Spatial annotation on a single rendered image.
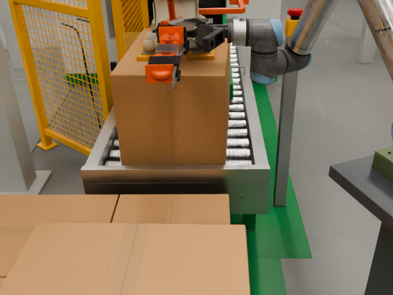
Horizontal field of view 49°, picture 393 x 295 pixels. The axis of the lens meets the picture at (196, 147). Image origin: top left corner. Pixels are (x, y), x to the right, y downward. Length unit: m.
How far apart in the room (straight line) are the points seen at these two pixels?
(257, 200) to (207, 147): 0.28
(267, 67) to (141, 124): 0.49
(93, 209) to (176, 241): 0.80
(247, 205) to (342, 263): 0.65
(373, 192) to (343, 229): 1.05
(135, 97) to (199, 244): 0.87
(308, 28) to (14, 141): 1.69
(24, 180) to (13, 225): 1.11
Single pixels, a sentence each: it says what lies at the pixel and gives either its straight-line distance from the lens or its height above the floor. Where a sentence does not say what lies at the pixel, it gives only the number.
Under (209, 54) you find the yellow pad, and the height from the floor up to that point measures 0.97.
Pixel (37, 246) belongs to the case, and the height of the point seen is 0.94.
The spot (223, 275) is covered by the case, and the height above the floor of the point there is 0.94.
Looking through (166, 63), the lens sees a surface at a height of 1.10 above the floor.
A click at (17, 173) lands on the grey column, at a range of 2.66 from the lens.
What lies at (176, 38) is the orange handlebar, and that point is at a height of 1.09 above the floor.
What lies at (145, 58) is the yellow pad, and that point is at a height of 0.96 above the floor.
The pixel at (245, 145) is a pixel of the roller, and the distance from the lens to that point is 1.90.
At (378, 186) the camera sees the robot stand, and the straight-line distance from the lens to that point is 1.34.
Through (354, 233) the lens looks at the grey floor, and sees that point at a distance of 2.34.
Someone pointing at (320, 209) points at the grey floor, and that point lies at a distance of 2.44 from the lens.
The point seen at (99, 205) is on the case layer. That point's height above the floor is 0.54.
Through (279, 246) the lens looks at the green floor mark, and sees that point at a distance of 2.19.
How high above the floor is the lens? 1.48
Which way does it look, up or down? 30 degrees down
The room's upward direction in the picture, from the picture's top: 2 degrees counter-clockwise
